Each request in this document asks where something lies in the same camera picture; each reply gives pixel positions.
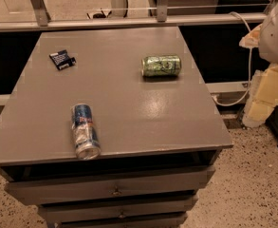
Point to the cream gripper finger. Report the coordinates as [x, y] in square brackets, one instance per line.
[251, 40]
[263, 96]

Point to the green soda can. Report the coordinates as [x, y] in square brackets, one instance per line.
[157, 66]

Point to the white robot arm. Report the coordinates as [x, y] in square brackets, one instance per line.
[268, 43]

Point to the blue silver energy drink can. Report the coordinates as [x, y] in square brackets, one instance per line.
[86, 142]

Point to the black object behind glass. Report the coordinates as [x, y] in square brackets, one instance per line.
[99, 15]

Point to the grey bottom drawer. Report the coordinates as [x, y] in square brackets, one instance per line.
[169, 220]

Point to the grey drawer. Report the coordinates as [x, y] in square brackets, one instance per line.
[118, 209]
[169, 220]
[110, 185]

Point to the dark blue snack packet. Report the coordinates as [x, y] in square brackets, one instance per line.
[62, 60]

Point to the grey middle drawer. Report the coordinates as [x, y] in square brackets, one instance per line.
[118, 209]

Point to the grey top drawer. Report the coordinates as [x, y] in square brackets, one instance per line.
[110, 185]

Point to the metal railing frame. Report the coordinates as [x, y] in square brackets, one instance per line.
[54, 15]

